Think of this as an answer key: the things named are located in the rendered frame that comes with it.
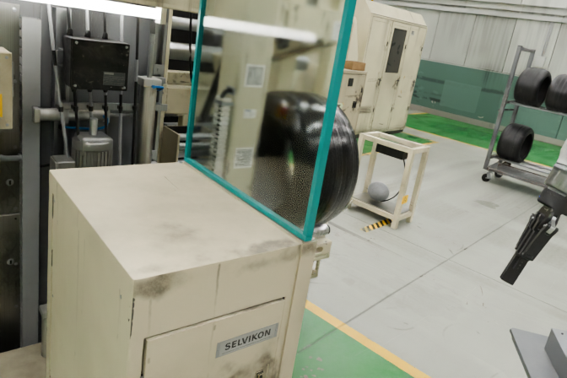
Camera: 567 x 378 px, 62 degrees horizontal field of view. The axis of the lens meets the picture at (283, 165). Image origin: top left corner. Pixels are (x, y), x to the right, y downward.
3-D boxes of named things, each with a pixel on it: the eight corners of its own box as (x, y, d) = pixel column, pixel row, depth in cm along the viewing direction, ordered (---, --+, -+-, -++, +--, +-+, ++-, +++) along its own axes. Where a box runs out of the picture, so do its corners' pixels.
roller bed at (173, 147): (171, 202, 201) (178, 134, 193) (157, 190, 212) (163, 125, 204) (212, 197, 214) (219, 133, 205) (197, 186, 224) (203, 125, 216)
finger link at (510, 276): (527, 259, 110) (528, 261, 110) (511, 284, 112) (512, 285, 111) (515, 253, 111) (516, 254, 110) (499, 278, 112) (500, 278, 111)
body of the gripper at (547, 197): (585, 205, 103) (561, 241, 104) (570, 199, 111) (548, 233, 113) (552, 188, 104) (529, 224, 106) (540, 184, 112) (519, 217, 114)
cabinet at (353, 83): (315, 160, 650) (332, 69, 615) (284, 148, 686) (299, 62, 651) (353, 154, 717) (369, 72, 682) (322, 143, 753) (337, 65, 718)
